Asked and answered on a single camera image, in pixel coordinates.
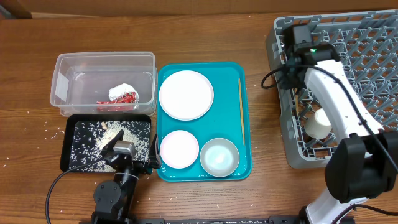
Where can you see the small white plate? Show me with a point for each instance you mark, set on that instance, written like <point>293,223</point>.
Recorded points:
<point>179,149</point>

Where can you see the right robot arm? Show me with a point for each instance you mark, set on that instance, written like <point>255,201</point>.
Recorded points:
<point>364,165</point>

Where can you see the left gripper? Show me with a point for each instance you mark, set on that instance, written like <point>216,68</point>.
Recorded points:
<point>154,159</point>

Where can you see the grey bowl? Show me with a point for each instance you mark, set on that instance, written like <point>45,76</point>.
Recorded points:
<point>219,157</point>

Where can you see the grey dishwasher rack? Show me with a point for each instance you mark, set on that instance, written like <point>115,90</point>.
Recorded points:
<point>367,45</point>

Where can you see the large white plate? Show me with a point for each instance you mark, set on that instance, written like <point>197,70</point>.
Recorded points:
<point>186,95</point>

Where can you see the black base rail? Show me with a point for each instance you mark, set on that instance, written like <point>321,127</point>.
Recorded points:
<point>270,220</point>

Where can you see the clear plastic bin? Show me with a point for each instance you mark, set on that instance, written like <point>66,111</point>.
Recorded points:
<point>85,82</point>

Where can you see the wooden chopstick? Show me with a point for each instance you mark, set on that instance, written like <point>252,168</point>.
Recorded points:
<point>241,111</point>
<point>297,105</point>

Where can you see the black rectangular tray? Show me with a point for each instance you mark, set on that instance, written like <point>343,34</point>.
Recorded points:
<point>72,120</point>

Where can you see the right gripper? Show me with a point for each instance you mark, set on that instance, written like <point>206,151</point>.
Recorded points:
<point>285,83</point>

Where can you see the white paper cup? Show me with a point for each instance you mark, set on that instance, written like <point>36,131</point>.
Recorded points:
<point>318,125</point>

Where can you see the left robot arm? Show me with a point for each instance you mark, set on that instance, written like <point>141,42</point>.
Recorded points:
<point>113,198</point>

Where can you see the teal plastic tray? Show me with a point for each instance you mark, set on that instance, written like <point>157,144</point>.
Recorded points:
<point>223,119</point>

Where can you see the red snack wrapper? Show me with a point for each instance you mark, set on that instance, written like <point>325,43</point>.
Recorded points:
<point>121,101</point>

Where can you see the white napkin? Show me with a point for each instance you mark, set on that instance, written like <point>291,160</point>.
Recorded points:
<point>121,90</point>

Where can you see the spilled rice pile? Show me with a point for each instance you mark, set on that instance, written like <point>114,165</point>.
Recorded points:
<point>89,138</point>

